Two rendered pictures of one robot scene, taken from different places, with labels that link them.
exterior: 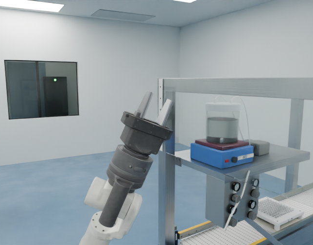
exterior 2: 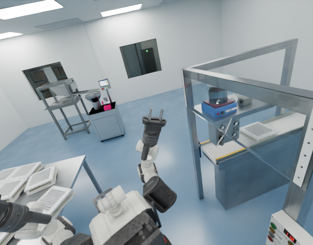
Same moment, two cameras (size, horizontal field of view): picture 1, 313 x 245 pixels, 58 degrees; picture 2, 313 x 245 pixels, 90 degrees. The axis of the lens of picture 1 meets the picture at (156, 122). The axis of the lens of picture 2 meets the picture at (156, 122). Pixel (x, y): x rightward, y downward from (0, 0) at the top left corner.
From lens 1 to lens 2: 0.37 m
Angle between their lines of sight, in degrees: 29
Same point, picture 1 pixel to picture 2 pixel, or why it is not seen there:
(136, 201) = (155, 149)
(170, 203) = (194, 131)
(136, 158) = (149, 136)
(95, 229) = not seen: hidden behind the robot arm
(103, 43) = (169, 22)
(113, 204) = (144, 153)
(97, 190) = (139, 146)
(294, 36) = not seen: outside the picture
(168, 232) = (195, 143)
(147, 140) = (153, 128)
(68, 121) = (156, 75)
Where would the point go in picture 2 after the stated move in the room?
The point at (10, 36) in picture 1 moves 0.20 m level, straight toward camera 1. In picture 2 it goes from (119, 32) to (118, 31)
